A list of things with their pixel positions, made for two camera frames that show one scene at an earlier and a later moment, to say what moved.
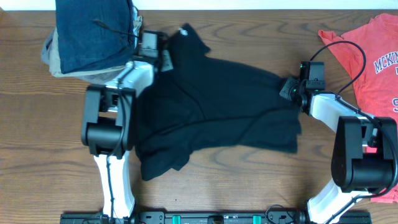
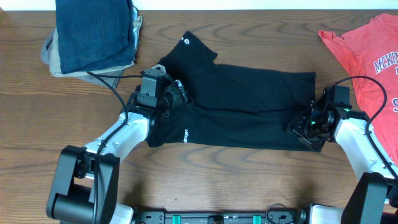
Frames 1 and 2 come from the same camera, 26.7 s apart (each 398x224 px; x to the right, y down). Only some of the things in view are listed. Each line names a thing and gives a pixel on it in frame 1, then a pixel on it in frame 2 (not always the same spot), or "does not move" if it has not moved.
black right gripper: x=285 y=92 → x=297 y=124
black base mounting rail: x=214 y=217 does not move
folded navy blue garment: x=92 y=32 does not move
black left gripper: x=168 y=63 → x=180 y=94
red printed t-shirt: x=371 y=51 does not move
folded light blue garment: x=136 y=26 does not move
